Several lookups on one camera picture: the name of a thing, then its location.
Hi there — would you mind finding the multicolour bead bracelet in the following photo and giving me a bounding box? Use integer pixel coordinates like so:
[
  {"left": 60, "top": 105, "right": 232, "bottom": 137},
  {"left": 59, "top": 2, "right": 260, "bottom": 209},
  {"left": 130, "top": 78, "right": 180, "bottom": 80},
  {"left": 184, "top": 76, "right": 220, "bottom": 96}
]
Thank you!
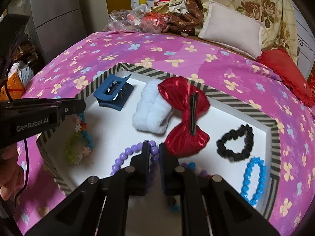
[{"left": 167, "top": 161, "right": 213, "bottom": 213}]

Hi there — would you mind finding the purple bead bracelet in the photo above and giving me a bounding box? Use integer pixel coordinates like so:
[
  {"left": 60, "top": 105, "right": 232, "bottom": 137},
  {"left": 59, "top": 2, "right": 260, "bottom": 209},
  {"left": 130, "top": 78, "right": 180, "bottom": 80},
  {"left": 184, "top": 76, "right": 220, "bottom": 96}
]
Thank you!
[{"left": 110, "top": 139, "right": 161, "bottom": 190}]

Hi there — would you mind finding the red satin bow clip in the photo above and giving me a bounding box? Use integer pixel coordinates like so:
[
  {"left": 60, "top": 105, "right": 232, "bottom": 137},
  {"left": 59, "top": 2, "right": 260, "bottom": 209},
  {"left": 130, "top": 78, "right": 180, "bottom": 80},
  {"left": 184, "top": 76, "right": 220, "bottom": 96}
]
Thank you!
[{"left": 157, "top": 77, "right": 210, "bottom": 158}]

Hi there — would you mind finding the black scrunchie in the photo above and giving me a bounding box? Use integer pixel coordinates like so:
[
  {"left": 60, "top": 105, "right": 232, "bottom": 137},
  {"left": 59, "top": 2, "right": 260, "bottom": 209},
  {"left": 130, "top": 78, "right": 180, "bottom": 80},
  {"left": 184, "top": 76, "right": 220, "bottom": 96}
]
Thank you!
[{"left": 216, "top": 124, "right": 254, "bottom": 162}]

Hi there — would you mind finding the green flower bead bracelet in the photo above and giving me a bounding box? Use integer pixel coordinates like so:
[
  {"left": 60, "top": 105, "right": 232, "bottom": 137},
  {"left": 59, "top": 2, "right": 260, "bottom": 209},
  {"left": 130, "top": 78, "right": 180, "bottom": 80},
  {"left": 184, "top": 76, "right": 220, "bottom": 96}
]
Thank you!
[{"left": 63, "top": 112, "right": 95, "bottom": 166}]

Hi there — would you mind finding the white fluffy scrunchie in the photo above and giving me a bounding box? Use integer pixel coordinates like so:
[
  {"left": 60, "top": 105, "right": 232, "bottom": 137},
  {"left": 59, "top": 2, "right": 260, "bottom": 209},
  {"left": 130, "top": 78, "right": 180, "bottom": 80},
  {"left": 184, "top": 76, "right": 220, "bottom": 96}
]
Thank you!
[{"left": 132, "top": 79, "right": 173, "bottom": 134}]

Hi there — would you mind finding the blue bead bracelet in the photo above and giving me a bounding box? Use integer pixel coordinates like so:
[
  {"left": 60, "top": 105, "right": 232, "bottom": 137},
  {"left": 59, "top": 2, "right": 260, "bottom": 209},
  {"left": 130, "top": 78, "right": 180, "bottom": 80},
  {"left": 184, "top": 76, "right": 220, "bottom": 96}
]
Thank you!
[{"left": 240, "top": 156, "right": 268, "bottom": 206}]

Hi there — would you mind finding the blue hair claw clip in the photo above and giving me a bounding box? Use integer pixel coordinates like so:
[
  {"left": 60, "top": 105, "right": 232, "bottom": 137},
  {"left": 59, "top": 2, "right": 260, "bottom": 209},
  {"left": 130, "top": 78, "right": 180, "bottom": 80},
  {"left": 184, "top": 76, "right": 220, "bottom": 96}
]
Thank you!
[{"left": 93, "top": 74, "right": 134, "bottom": 111}]

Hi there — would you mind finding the left hand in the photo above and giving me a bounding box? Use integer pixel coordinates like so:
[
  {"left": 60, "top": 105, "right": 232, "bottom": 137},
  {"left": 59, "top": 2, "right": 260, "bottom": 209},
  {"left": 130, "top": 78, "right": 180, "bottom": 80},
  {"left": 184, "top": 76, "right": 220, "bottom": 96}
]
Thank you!
[{"left": 0, "top": 143, "right": 24, "bottom": 201}]

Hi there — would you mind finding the orange plastic basket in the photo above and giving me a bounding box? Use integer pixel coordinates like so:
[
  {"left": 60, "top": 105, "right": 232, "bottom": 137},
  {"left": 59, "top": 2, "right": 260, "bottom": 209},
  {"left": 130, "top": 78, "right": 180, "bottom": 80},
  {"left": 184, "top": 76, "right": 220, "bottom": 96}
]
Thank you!
[{"left": 0, "top": 72, "right": 26, "bottom": 101}]

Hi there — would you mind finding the striped shallow tray box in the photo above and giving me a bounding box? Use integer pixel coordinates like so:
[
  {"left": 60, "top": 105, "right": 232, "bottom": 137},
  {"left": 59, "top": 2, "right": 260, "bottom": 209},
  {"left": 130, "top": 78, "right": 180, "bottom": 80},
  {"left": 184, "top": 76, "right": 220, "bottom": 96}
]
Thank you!
[{"left": 36, "top": 63, "right": 281, "bottom": 218}]

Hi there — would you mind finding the pink floral bed sheet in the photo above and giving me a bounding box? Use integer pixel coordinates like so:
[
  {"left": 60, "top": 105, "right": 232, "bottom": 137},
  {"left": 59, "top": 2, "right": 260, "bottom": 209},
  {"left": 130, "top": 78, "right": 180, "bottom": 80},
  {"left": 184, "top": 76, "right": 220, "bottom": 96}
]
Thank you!
[{"left": 24, "top": 31, "right": 314, "bottom": 235}]

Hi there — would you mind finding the grey refrigerator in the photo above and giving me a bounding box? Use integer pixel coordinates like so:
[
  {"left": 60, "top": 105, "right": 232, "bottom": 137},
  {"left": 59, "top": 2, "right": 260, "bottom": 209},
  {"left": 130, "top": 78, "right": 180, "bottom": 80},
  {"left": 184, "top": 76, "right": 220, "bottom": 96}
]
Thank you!
[{"left": 25, "top": 0, "right": 86, "bottom": 63}]

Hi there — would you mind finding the clear plastic bag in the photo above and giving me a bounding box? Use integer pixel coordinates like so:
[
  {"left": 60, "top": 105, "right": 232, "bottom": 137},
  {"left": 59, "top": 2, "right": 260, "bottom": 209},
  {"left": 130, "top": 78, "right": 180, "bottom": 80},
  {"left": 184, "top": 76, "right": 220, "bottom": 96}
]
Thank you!
[{"left": 103, "top": 3, "right": 154, "bottom": 34}]

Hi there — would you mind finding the brown patterned blanket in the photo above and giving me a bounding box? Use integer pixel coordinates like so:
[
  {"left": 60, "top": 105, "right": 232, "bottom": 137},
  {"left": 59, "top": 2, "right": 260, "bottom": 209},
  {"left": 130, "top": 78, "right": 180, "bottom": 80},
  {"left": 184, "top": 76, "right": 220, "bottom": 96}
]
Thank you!
[{"left": 168, "top": 0, "right": 204, "bottom": 35}]

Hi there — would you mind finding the red heart cushion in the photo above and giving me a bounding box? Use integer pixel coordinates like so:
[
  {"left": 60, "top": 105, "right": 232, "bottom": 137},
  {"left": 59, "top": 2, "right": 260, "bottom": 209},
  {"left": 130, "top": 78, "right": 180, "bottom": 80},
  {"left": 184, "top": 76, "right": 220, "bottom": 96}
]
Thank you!
[{"left": 257, "top": 49, "right": 314, "bottom": 107}]

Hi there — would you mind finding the white small pillow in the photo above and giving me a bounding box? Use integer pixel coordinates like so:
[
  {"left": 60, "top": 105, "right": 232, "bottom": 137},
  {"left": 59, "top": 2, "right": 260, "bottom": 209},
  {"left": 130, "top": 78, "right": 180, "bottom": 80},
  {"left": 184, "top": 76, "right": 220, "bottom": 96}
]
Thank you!
[{"left": 198, "top": 0, "right": 264, "bottom": 59}]

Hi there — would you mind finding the yellow bottle cap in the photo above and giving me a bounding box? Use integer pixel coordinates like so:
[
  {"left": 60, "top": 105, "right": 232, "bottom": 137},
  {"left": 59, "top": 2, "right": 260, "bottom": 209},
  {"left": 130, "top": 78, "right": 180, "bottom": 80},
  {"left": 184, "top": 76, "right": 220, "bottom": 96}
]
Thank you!
[{"left": 139, "top": 0, "right": 147, "bottom": 5}]

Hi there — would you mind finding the santa plush toy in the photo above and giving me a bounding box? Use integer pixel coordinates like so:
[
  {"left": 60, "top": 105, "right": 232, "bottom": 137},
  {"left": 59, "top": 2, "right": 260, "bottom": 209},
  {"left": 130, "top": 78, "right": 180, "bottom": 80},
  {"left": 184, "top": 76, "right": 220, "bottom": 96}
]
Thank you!
[{"left": 151, "top": 0, "right": 171, "bottom": 14}]

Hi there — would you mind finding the floral beige quilt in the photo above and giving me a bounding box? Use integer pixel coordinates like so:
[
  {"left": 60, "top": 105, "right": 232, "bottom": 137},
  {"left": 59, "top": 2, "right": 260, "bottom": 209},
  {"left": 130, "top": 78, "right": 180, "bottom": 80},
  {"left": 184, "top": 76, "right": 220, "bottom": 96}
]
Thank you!
[{"left": 201, "top": 0, "right": 298, "bottom": 62}]

